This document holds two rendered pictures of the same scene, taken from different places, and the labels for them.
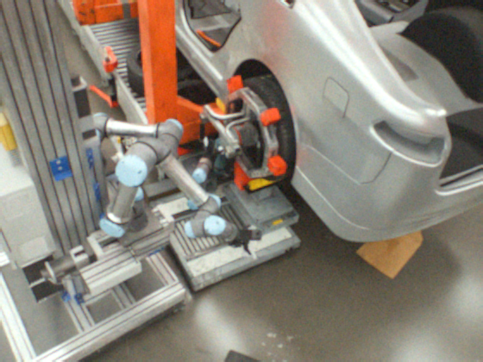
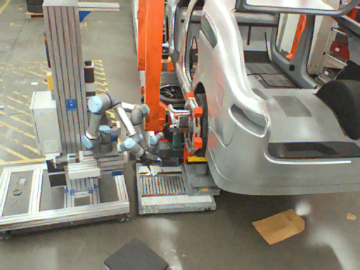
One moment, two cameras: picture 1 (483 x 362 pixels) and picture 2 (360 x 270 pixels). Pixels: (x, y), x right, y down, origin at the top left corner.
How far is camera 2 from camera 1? 1.14 m
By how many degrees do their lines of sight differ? 20
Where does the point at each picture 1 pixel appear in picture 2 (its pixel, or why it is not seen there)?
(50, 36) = (75, 34)
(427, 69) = (320, 113)
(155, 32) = (150, 60)
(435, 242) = (313, 233)
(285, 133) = (205, 123)
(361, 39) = (236, 63)
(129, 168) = (93, 101)
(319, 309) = (211, 247)
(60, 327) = (56, 203)
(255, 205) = (193, 176)
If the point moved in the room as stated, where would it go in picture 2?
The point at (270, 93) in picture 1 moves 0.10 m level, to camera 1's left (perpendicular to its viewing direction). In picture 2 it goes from (202, 100) to (193, 98)
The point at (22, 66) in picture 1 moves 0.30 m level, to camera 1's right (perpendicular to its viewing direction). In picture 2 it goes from (60, 46) to (92, 53)
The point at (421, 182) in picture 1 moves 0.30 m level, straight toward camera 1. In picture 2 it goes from (254, 147) to (224, 160)
